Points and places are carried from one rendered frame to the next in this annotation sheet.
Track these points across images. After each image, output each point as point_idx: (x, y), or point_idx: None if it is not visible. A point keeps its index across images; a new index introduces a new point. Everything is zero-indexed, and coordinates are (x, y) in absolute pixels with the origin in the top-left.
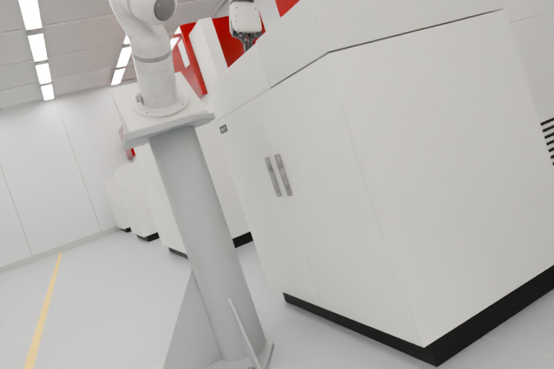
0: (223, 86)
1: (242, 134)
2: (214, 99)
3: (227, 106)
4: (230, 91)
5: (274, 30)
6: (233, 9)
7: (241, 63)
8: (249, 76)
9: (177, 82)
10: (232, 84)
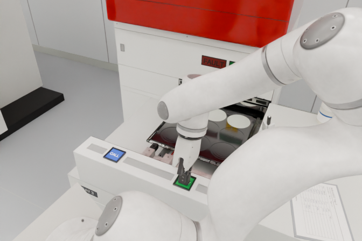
0: (118, 178)
1: None
2: (85, 168)
3: (114, 190)
4: (131, 189)
5: (275, 234)
6: (189, 150)
7: (180, 198)
8: (187, 212)
9: (83, 207)
10: (140, 190)
